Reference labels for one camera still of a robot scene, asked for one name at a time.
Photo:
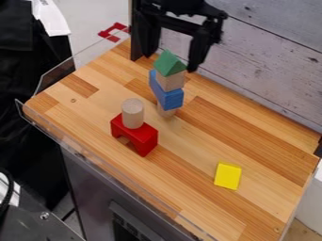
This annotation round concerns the red arch block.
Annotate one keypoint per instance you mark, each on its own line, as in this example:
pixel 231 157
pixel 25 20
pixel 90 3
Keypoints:
pixel 138 135

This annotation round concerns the black post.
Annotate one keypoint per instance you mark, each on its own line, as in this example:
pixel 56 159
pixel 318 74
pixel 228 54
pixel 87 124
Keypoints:
pixel 136 31

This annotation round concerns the green triangle block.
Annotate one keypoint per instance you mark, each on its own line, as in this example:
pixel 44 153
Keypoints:
pixel 168 64

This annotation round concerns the wooden cylinder block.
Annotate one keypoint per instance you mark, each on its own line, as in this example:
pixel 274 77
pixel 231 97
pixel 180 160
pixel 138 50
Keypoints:
pixel 132 113

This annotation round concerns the yellow block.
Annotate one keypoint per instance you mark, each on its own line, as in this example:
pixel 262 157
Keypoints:
pixel 227 176

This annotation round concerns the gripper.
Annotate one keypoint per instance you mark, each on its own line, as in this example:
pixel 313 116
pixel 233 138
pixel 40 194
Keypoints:
pixel 188 19

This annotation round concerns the wooden cube block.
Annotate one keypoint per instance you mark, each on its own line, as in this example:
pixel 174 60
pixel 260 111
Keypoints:
pixel 171 82

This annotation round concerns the blue rectangular block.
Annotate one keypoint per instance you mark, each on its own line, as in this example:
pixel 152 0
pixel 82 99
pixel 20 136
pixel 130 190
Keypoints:
pixel 168 95

